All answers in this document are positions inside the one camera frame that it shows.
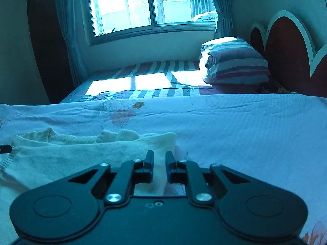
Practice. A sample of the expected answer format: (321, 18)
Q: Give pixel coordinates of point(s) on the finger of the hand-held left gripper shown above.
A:
(5, 149)

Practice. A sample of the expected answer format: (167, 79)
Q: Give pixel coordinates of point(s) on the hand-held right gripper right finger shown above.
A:
(169, 167)

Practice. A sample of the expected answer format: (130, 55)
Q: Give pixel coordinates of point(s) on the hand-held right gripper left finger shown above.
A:
(150, 167)

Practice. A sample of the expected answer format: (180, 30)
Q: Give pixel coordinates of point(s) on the white knit sweater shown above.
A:
(63, 158)

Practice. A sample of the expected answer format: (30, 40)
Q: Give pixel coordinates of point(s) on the striped bed sheet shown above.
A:
(153, 91)

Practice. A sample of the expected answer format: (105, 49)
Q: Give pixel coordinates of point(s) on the floral bed sheet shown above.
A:
(242, 132)

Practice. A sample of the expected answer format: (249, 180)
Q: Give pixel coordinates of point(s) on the folded striped quilt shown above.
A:
(235, 61)

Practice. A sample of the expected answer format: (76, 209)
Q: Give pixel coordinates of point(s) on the blue curtain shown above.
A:
(66, 30)
(224, 5)

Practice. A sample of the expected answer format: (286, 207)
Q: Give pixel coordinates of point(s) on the light cloth on windowsill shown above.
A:
(204, 16)

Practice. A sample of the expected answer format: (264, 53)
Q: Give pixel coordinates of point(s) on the sliding glass window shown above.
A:
(153, 5)

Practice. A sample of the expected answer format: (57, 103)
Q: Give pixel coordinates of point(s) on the dark red scalloped headboard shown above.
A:
(283, 48)

